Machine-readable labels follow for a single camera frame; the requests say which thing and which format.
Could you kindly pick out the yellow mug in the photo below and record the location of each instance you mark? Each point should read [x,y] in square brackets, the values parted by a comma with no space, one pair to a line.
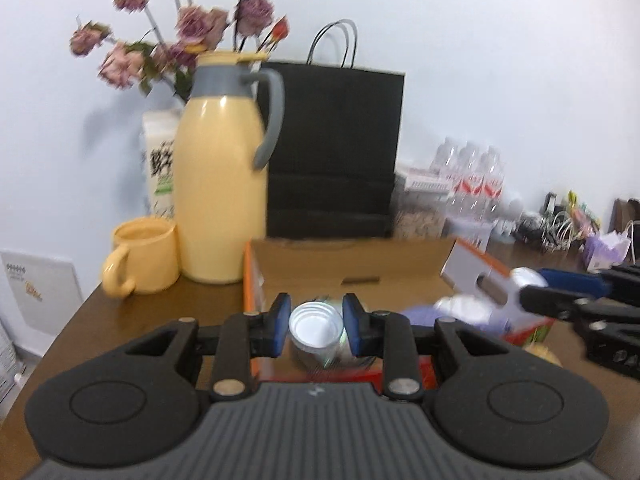
[150,260]

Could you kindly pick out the yellow thermos jug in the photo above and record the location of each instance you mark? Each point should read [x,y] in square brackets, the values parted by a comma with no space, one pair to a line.
[220,185]

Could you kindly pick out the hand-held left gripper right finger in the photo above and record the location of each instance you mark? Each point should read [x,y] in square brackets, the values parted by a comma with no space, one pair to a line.
[352,322]

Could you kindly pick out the white printed tub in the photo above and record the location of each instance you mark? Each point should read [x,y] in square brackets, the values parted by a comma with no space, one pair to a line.
[470,232]

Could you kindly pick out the silver white round cap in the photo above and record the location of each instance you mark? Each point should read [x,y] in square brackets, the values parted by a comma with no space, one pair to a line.
[315,325]

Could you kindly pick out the white flat box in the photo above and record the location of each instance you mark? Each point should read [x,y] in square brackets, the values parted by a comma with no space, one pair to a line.
[40,300]

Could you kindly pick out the dark brown leather item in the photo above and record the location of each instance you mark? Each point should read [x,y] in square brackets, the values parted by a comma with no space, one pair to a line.
[627,220]

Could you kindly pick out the black charger plug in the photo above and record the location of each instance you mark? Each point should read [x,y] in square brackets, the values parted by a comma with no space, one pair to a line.
[550,204]

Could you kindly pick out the white printed carton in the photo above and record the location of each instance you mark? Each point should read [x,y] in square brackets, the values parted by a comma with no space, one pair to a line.
[7,365]

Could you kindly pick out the dried rose bouquet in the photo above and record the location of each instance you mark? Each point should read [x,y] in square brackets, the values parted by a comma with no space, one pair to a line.
[120,62]

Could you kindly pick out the purple tissue pack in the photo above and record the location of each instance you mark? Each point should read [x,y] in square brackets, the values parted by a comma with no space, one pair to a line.
[605,252]

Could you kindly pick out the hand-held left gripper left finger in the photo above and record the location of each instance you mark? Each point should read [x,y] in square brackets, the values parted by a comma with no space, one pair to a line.
[281,322]

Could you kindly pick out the cardboard box with orange sides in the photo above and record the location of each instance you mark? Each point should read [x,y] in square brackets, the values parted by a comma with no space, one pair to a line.
[350,260]

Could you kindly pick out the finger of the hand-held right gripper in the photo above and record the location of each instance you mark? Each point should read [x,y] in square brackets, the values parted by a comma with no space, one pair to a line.
[575,282]
[550,300]

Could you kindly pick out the clear cereal container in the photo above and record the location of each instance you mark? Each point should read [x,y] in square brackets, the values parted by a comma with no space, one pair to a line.
[417,222]

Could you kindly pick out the black paper bag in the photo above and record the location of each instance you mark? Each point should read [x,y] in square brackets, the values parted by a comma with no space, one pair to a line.
[330,135]

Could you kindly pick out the white milk carton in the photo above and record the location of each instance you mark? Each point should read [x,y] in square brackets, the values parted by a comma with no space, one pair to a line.
[160,145]

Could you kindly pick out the white robot figurine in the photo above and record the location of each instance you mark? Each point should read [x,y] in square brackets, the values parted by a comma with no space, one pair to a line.
[512,205]

